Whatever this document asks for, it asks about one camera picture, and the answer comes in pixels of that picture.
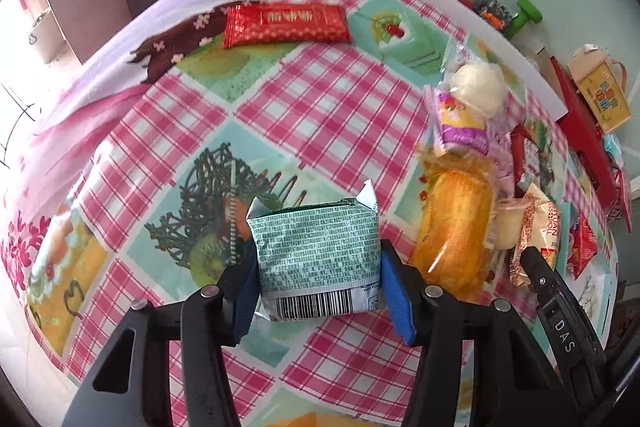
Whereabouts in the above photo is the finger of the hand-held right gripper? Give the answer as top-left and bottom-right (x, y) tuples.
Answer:
(519, 247), (608, 414)

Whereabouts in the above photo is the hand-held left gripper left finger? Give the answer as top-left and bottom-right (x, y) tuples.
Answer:
(60, 252), (261, 427)

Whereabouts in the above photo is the green dumbbell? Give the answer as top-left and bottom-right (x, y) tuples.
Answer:
(502, 0), (543, 40)

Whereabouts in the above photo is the green snack packet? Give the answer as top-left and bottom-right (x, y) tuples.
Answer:
(246, 179), (388, 323)

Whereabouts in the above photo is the purple bun packet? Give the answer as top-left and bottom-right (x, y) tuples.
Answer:
(424, 39), (508, 158)

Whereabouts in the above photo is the large red gold-print packet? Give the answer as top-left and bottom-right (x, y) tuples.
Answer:
(222, 3), (352, 50)

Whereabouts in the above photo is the red patterned box lid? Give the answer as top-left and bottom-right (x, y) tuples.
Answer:
(607, 167), (633, 228)

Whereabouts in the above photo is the orange roll cake packet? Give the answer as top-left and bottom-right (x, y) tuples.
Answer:
(510, 182), (563, 290)

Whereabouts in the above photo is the yellow bread packet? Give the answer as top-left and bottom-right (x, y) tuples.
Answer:
(412, 147), (501, 303)

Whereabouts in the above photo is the pile of small toys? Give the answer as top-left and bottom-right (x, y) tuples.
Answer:
(457, 0), (516, 30)

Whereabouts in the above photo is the orange gift bag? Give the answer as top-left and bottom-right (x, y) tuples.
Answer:
(567, 43), (632, 134)

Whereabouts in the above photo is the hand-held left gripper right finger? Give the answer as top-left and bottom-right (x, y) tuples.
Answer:
(380, 239), (591, 427)

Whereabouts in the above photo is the pudding cup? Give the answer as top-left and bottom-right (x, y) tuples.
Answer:
(492, 197), (533, 252)

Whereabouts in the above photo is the pink checked tablecloth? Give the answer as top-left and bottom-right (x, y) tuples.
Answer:
(25, 0), (621, 427)

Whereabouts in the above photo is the small red snack packet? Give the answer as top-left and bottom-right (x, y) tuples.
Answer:
(567, 212), (600, 280)

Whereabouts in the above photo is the clear cookie packet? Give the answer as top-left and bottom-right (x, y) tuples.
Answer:
(509, 122), (556, 198)

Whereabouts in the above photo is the flat red gift box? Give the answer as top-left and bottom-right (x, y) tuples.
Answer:
(550, 57), (621, 208)

